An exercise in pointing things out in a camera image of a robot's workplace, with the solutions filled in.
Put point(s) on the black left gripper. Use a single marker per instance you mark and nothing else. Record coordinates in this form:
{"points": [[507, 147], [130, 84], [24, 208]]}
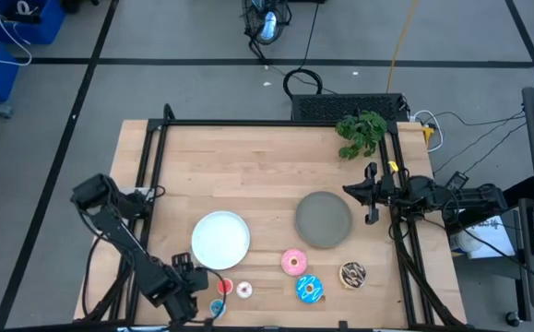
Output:
{"points": [[195, 281]]}

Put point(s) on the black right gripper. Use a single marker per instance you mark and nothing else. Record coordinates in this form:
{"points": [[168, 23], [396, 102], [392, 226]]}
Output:
{"points": [[382, 191]]}

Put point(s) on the small blue donut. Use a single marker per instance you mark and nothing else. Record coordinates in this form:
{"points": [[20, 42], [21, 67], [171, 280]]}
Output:
{"points": [[219, 304]]}

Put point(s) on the small red donut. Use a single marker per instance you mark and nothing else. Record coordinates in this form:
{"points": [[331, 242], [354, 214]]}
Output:
{"points": [[228, 289]]}

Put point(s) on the small white sprinkled donut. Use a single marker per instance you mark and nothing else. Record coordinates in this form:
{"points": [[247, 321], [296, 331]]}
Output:
{"points": [[240, 287]]}

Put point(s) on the large chocolate frosted donut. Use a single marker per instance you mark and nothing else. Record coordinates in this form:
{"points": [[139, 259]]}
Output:
{"points": [[346, 272]]}

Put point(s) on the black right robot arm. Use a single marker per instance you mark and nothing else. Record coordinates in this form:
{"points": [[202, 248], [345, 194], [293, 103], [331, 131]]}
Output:
{"points": [[474, 196]]}

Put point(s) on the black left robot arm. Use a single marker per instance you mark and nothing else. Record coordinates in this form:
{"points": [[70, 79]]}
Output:
{"points": [[123, 240]]}

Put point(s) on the yellow tape tag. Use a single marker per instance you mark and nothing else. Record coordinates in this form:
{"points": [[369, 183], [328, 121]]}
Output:
{"points": [[393, 166]]}

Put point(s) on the grey round plate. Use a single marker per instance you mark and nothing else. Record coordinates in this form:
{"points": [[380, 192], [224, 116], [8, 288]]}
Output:
{"points": [[323, 220]]}

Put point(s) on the white round plate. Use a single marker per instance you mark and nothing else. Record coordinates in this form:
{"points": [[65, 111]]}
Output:
{"points": [[220, 240]]}

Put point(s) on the green leafy plant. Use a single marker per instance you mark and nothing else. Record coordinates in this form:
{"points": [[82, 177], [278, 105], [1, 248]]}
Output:
{"points": [[363, 131]]}

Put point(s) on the black perforated computer case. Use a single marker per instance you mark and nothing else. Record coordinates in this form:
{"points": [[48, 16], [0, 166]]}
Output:
{"points": [[340, 107]]}

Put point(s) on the yellow plug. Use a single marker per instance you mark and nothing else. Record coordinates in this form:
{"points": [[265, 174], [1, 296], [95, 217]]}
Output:
{"points": [[428, 134]]}

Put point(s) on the large pink frosted donut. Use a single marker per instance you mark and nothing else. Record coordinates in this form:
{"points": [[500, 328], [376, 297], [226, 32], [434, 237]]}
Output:
{"points": [[287, 258]]}

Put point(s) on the black power adapter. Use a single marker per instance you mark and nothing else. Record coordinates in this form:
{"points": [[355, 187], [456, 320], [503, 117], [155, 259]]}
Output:
{"points": [[458, 180]]}

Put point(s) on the large blue frosted donut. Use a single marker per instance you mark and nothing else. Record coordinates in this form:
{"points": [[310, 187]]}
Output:
{"points": [[302, 292]]}

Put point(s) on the white round cup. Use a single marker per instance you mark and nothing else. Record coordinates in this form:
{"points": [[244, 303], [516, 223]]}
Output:
{"points": [[468, 240]]}

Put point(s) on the white paper sheet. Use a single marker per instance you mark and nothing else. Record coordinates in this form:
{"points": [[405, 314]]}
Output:
{"points": [[494, 230]]}

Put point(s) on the black desk support bar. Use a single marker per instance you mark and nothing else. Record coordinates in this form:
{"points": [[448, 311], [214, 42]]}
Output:
{"points": [[522, 190]]}

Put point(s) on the black floor fan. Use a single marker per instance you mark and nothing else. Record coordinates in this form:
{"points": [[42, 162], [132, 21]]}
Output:
{"points": [[266, 23]]}

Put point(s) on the black caster wheel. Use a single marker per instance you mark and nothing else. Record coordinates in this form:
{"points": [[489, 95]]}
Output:
{"points": [[512, 319]]}

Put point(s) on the blue bin with black items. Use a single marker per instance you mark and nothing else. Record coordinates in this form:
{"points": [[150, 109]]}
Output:
{"points": [[45, 25]]}

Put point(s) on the silver bracket strip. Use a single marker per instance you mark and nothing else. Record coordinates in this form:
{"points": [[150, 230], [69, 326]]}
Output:
{"points": [[142, 329]]}

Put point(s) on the black metal table frame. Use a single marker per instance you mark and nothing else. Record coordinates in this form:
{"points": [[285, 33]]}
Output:
{"points": [[271, 123]]}

